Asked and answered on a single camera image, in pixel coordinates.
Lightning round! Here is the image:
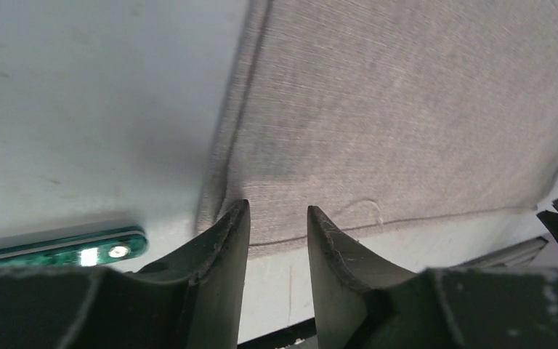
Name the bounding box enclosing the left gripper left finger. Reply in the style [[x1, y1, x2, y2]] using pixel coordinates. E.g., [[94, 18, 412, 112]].
[[0, 200, 251, 348]]

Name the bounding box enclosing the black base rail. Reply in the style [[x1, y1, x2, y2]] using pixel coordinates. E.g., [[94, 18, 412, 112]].
[[238, 318, 318, 349]]

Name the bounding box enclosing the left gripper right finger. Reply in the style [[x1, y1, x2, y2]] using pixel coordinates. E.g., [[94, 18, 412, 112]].
[[307, 206, 558, 348]]

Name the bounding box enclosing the grey cloth napkin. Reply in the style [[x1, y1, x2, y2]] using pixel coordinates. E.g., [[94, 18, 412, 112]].
[[196, 1, 558, 252]]

